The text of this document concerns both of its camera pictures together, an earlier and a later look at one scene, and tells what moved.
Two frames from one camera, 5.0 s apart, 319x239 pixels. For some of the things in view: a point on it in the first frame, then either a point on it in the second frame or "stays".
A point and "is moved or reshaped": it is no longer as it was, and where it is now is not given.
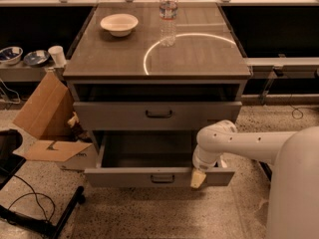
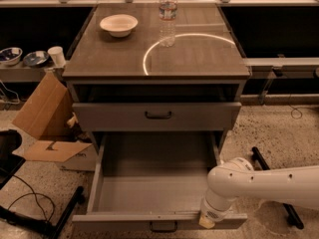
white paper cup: [58, 56] stays
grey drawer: [149, 158] is moved or reshaped
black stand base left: [41, 225] stays
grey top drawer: [160, 116] stays
